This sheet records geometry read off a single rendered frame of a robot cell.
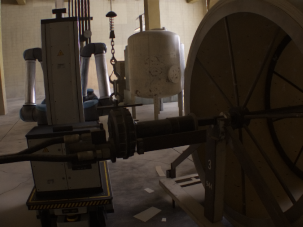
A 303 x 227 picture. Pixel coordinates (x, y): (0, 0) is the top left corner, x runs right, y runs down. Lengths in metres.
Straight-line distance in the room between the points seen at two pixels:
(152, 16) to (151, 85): 5.04
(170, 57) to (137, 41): 0.85
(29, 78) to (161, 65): 3.90
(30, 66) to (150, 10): 8.38
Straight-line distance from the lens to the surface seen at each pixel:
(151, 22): 10.66
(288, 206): 2.34
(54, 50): 2.46
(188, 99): 2.45
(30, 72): 2.76
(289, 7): 1.48
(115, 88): 1.46
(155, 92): 6.13
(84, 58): 2.70
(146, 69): 6.13
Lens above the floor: 1.27
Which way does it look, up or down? 10 degrees down
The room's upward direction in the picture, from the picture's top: 3 degrees counter-clockwise
